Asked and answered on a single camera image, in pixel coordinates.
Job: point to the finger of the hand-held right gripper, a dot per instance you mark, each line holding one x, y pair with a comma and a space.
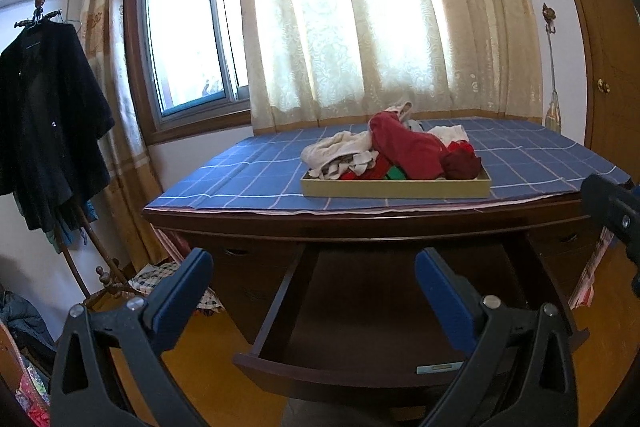
607, 204

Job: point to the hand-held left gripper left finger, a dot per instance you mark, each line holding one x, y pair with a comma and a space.
182, 292

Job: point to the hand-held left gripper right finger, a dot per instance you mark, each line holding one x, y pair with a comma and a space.
445, 302

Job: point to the tan shallow cardboard box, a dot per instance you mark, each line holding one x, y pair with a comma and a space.
400, 189

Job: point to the green and navy underwear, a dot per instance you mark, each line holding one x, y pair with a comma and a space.
397, 174

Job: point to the dark red underwear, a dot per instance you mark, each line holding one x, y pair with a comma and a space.
415, 154

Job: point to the bright red underwear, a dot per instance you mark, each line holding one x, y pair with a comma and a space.
365, 173

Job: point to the white patterned underwear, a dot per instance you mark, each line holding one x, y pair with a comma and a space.
450, 134

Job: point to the beige underwear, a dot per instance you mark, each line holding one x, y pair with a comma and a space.
335, 149

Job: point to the closed wooden desk drawer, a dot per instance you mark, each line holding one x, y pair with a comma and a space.
255, 307
260, 262
560, 247

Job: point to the checked cloth bag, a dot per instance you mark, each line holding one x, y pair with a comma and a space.
150, 279

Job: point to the brown coat rack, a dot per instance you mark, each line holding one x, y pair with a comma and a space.
107, 284

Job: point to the gold curtain tieback tassel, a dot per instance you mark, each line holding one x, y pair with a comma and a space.
552, 107

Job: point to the brass door knob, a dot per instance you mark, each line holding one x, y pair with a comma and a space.
604, 86

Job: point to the dark wooden desk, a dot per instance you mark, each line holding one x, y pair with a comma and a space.
350, 227

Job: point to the teal garment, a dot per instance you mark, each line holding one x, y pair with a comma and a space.
87, 212

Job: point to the blue checked tablecloth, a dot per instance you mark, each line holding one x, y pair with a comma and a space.
250, 167

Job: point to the grey padded jacket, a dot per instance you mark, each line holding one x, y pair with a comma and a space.
22, 317

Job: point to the brown wooden door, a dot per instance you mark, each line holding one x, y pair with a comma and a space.
600, 32

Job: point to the colourful patterned cloth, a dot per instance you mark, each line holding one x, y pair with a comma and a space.
35, 407

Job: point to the dark hanging jacket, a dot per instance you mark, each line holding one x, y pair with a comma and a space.
45, 117

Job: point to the beige lace curtain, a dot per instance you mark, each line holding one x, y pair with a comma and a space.
350, 32
107, 57

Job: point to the wood framed window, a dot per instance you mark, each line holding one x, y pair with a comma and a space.
190, 32

